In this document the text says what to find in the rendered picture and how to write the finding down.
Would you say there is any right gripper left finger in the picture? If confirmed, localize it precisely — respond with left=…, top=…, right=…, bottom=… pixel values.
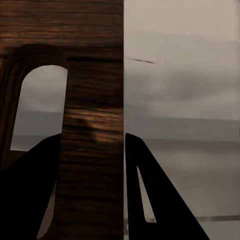
left=0, top=133, right=62, bottom=240

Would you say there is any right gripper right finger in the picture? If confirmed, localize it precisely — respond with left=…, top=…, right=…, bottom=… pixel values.
left=125, top=133, right=210, bottom=240

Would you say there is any cutting board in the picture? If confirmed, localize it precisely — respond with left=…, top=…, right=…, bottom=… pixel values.
left=0, top=0, right=124, bottom=240

